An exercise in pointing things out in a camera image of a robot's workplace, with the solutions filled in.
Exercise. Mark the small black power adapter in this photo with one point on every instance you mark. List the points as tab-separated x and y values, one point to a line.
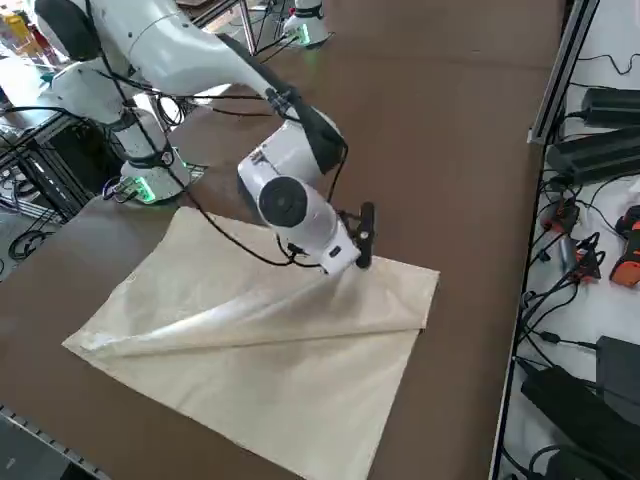
615	105

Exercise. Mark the orange black power tool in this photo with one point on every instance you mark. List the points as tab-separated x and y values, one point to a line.
630	270

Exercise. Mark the orange black clamp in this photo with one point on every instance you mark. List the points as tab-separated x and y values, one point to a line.
590	265

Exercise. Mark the black flat adapter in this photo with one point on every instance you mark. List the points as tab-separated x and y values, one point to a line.
620	365

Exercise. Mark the large black power adapter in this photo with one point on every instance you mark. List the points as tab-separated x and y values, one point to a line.
565	400

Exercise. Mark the cream tablecloth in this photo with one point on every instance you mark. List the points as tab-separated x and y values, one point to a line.
250	390

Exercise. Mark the grey pen-shaped tool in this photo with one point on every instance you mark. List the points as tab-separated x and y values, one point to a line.
567	255

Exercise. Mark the aluminium extrusion post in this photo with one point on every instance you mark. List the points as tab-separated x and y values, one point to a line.
560	75

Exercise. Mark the red black plug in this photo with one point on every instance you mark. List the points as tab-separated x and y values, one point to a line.
562	215

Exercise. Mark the aluminium table edge rail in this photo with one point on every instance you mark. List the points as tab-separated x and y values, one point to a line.
40	435

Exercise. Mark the long black power brick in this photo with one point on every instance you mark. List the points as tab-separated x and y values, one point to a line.
595	155

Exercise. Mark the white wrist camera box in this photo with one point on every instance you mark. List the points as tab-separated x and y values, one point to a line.
340	257

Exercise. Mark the black equipment case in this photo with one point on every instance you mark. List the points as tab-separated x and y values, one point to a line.
75	160

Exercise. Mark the yellow box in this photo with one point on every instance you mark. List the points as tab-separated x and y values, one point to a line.
12	30

